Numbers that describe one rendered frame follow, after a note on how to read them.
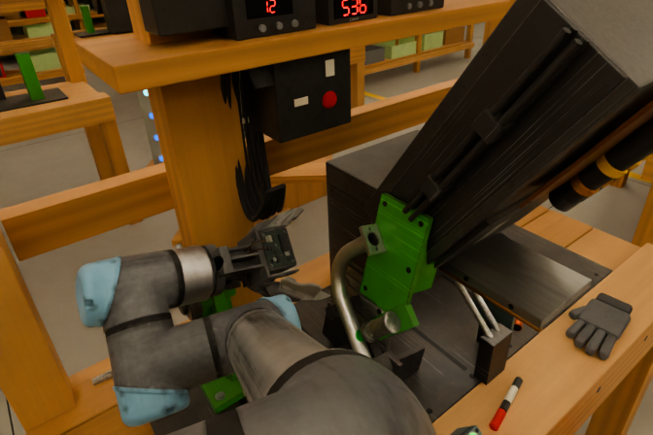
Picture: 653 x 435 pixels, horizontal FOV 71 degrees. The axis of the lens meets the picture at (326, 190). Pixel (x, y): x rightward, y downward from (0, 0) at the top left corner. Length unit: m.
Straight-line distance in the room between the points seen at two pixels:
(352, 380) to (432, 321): 0.89
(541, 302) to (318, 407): 0.69
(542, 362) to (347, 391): 0.89
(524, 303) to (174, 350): 0.56
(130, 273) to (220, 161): 0.40
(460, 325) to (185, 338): 0.70
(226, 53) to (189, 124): 0.19
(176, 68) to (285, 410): 0.58
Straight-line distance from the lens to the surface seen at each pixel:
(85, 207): 0.98
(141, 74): 0.70
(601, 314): 1.21
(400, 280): 0.83
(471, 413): 0.97
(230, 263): 0.61
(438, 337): 1.08
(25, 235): 0.98
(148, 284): 0.59
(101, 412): 1.09
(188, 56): 0.72
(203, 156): 0.91
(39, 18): 9.83
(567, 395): 1.06
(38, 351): 1.01
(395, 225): 0.81
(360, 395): 0.22
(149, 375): 0.57
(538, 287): 0.89
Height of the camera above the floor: 1.68
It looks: 29 degrees down
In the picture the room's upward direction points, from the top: 2 degrees counter-clockwise
